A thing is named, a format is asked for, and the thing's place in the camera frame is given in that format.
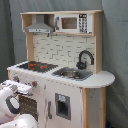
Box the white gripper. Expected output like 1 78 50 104
1 80 32 95

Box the small metal pot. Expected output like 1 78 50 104
61 71 80 78

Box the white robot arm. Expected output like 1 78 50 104
0 80 33 124

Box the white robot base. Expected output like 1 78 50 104
0 114 39 128

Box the wooden toy kitchen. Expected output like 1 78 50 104
8 10 115 128

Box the left red stove knob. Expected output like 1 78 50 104
13 76 19 82

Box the red stove knob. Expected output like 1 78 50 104
13 76 19 82
32 81 38 87

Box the right red stove knob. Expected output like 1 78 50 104
32 81 38 87

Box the toy oven door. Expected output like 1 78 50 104
18 94 38 119

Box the black toy stovetop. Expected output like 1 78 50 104
20 61 56 73

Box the grey ice dispenser panel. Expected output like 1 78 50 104
55 93 71 120

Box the grey toy sink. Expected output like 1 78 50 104
53 67 92 81

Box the grey range hood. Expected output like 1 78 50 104
25 14 54 34

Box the black toy faucet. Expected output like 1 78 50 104
75 49 95 71

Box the white toy microwave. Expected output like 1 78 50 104
55 14 92 33

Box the grey cabinet door handle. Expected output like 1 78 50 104
48 101 52 119

